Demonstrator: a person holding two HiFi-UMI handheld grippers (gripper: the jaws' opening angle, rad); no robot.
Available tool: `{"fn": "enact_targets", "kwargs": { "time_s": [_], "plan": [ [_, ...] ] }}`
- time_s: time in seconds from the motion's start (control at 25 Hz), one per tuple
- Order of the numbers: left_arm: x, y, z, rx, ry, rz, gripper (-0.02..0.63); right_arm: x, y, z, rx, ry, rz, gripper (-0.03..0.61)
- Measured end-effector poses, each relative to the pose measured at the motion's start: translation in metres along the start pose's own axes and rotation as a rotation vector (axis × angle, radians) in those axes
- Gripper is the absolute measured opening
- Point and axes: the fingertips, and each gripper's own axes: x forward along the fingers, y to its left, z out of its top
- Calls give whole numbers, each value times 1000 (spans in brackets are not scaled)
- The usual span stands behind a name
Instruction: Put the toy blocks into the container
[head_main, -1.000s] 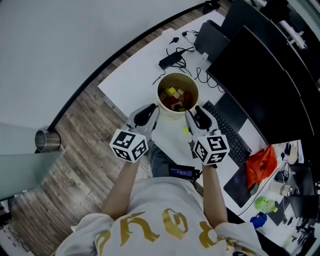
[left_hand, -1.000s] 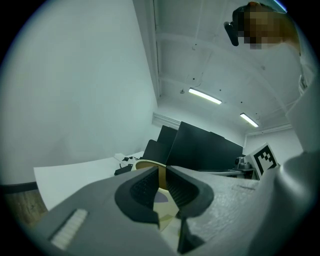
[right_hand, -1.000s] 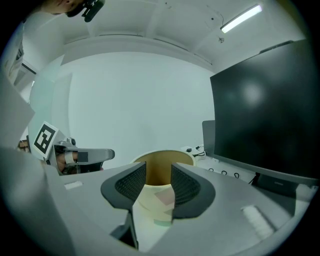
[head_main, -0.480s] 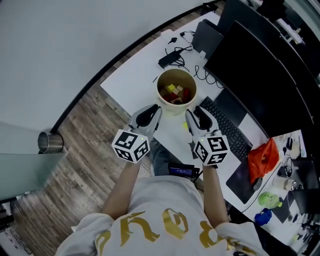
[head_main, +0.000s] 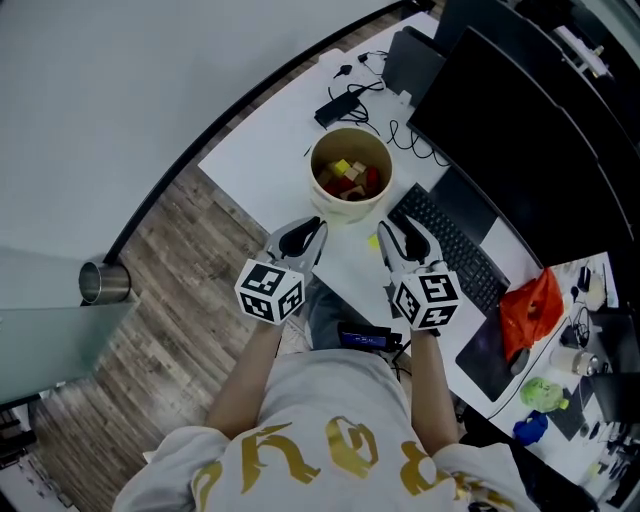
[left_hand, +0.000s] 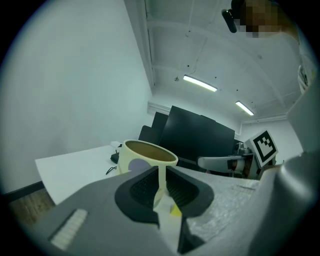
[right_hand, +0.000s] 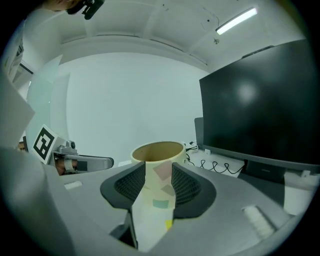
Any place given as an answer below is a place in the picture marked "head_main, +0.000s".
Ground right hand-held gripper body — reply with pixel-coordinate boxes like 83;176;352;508
384;259;461;331

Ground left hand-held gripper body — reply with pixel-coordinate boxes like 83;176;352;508
234;252;314;326

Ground pile of colourful wooden blocks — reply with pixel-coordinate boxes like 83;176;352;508
317;158;381;201

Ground person's left forearm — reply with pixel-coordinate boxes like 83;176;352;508
204;319;284;441

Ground person's right forearm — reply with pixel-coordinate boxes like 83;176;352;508
408;327;460;456

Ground black keyboard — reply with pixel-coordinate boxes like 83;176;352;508
387;182;511;315

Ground beige round bucket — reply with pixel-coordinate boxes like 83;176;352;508
308;127;394;225

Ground person's legs in jeans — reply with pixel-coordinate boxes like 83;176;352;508
287;279;396;354

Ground black device with blue screen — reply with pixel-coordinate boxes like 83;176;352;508
337;322;404;351

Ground black mouse pad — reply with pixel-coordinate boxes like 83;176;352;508
455;312;526;404

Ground orange plastic bag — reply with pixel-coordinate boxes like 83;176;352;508
499;267;565;364

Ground person's white printed shirt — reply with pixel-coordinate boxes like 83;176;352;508
112;348;541;512

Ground black power adapter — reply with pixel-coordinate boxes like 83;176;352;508
313;89;366;129

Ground large black monitor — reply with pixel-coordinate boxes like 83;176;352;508
405;25;640;271

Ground green drink bottle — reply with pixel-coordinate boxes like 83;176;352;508
519;377;571;414

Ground white jar with lid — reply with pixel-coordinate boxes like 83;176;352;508
549;343;600;376

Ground metal cup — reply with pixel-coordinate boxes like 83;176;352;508
78;260;132;305

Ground blue bag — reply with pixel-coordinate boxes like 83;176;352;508
513;409;550;446

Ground black notebook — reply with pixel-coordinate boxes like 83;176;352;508
549;384;594;441

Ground dark grey desktop computer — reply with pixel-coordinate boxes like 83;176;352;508
382;25;447;109

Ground black office chair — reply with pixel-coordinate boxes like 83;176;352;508
457;404;596;512

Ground frosted glass panel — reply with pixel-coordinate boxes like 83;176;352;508
0;247;141;406

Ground dark storage shelf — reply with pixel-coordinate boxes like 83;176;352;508
0;409;39;469

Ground black coiled cable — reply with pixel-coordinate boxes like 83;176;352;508
387;119;451;168

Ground black adapter cable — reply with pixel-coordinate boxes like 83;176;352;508
327;79;386;136

